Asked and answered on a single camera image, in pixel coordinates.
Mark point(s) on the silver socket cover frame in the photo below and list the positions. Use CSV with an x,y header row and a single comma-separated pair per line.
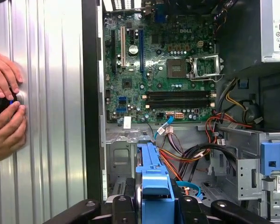
x,y
206,56

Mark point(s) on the CPU socket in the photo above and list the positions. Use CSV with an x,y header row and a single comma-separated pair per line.
x,y
177,67

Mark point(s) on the hard disk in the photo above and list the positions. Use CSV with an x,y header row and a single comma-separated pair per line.
x,y
154,182

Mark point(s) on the thin metal locking lever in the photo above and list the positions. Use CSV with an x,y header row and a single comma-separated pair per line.
x,y
207,79

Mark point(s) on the white expansion slot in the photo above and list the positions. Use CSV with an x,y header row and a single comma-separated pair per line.
x,y
123,46

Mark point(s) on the blue SATA port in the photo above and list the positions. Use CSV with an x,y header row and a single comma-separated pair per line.
x,y
121,111
122,100

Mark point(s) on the short black expansion slot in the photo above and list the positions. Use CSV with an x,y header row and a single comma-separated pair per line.
x,y
131,37

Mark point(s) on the blue expansion slot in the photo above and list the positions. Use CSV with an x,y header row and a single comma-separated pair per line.
x,y
141,51

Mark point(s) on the black square chip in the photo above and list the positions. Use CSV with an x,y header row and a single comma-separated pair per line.
x,y
127,83

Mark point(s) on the green motherboard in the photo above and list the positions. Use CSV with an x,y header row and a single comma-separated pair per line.
x,y
154,81

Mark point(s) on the black open PC case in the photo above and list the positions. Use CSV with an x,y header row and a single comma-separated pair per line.
x,y
91,93

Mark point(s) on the person's left hand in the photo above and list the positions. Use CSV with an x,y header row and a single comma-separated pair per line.
x,y
4,74

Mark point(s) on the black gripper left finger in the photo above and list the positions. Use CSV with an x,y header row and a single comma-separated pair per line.
x,y
123,210

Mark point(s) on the blue VGA port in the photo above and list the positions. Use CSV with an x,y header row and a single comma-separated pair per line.
x,y
160,15

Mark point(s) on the long black expansion slot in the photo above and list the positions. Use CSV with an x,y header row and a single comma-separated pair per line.
x,y
113,51

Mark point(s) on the person's right hand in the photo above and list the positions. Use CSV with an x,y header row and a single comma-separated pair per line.
x,y
7,133

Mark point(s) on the grey power supply unit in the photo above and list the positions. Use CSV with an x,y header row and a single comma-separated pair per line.
x,y
242,35

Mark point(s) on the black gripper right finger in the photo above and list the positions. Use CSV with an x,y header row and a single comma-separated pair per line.
x,y
193,210

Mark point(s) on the blue plastic drive latch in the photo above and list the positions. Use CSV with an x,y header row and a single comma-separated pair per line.
x,y
270,156

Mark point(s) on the silver coin cell battery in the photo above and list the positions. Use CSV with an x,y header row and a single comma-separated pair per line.
x,y
133,50

